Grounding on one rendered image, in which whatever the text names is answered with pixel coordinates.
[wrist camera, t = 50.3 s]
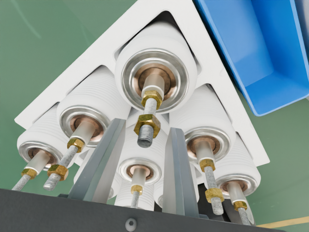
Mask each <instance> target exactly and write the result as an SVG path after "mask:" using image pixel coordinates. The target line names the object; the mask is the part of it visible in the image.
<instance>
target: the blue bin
mask: <svg viewBox="0 0 309 232"><path fill-rule="evenodd" d="M194 1H195V3H196V5H197V7H198V9H199V12H200V13H201V15H202V17H203V19H204V21H205V23H206V26H207V28H208V30H209V32H210V34H211V36H212V38H213V40H214V42H215V44H216V46H217V48H218V50H219V52H220V54H221V56H222V58H223V60H224V62H225V64H226V66H227V68H228V70H229V72H230V74H231V76H232V78H233V80H234V82H235V84H236V86H237V88H238V90H239V91H240V92H241V94H242V95H243V97H244V98H245V99H246V101H247V103H248V105H249V107H250V109H251V111H252V113H253V114H254V115H255V116H264V115H266V114H268V113H271V112H273V111H275V110H278V109H280V108H282V107H285V106H287V105H289V104H292V103H294V102H297V101H299V100H301V99H303V98H306V97H307V96H309V63H308V59H307V55H306V51H305V46H304V42H303V36H302V32H301V28H300V23H299V19H298V14H297V10H296V5H295V1H294V0H194Z"/></svg>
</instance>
